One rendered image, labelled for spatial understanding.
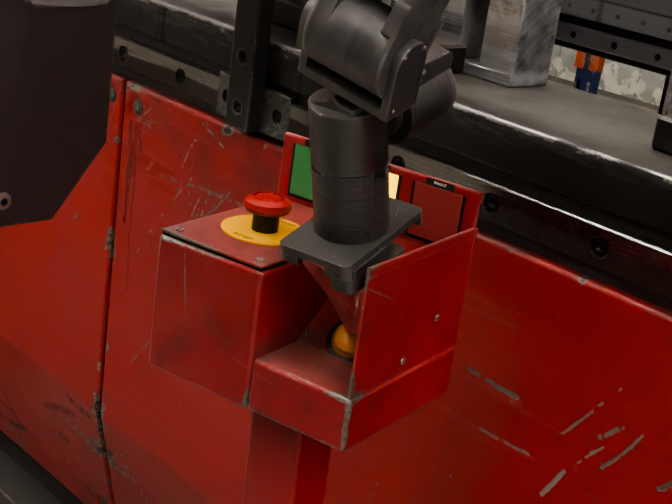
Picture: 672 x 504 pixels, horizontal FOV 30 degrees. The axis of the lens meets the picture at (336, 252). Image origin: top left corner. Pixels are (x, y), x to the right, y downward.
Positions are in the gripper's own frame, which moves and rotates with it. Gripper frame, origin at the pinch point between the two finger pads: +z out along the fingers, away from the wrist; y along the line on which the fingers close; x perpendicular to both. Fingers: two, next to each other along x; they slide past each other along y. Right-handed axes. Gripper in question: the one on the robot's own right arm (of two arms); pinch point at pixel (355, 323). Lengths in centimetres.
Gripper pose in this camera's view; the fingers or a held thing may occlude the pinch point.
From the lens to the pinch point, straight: 99.9
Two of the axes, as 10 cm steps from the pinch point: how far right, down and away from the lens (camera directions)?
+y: 5.9, -4.5, 6.7
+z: 0.4, 8.5, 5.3
